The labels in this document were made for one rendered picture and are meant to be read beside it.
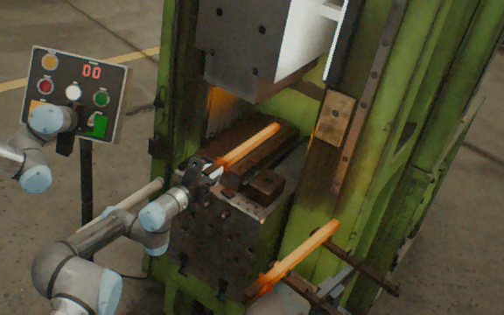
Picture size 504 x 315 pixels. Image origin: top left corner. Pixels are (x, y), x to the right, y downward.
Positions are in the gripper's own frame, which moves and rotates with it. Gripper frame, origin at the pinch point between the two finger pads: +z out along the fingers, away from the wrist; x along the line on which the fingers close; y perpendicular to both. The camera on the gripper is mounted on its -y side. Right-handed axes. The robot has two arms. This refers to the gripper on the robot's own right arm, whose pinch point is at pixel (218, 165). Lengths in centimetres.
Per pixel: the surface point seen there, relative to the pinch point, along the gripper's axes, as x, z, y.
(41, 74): -67, -17, -12
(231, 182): 4.7, 2.6, 6.0
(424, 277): 73, 119, 99
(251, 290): 38, -37, 1
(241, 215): 14.0, -3.4, 11.7
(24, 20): -316, 162, 98
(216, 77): -7.5, 2.1, -29.6
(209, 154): -7.2, 4.7, 1.4
